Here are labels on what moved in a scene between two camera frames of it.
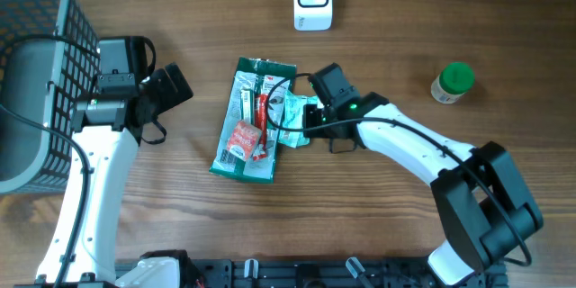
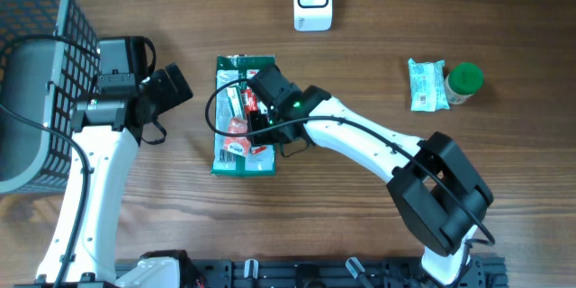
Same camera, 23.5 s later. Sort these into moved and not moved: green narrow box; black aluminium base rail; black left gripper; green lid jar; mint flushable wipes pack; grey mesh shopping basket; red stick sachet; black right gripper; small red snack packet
Moved: green narrow box; black right gripper; red stick sachet; small red snack packet; green lid jar; mint flushable wipes pack
Not moved: black aluminium base rail; grey mesh shopping basket; black left gripper
